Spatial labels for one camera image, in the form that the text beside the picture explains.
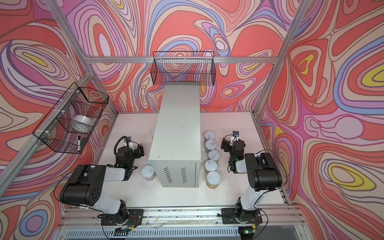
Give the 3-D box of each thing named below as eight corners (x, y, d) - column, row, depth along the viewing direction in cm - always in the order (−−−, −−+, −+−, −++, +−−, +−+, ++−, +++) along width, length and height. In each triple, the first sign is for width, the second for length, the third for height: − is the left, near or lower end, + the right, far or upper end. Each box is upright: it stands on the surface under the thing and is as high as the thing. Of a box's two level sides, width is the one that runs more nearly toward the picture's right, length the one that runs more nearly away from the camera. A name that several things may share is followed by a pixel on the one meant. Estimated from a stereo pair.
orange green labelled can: (206, 188, 84) (207, 184, 78) (205, 175, 88) (206, 170, 82) (219, 188, 84) (221, 184, 78) (218, 175, 88) (219, 170, 82)
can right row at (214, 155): (208, 163, 93) (209, 159, 89) (208, 153, 98) (208, 149, 93) (219, 163, 93) (220, 159, 89) (218, 153, 98) (219, 149, 93)
